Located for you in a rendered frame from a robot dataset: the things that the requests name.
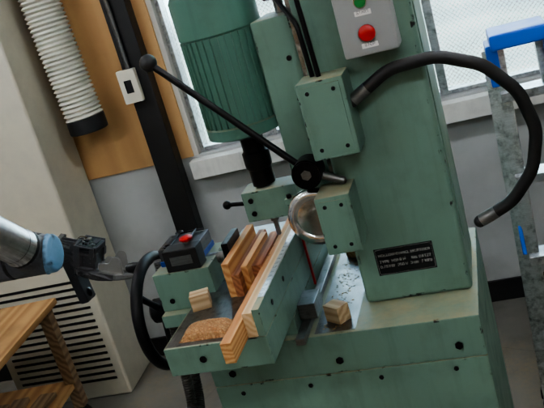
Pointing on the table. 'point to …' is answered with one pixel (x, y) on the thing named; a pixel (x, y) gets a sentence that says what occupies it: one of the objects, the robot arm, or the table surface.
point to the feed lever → (309, 170)
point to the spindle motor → (224, 64)
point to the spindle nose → (257, 162)
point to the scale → (276, 265)
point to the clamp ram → (227, 244)
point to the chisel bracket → (268, 199)
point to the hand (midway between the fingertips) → (132, 276)
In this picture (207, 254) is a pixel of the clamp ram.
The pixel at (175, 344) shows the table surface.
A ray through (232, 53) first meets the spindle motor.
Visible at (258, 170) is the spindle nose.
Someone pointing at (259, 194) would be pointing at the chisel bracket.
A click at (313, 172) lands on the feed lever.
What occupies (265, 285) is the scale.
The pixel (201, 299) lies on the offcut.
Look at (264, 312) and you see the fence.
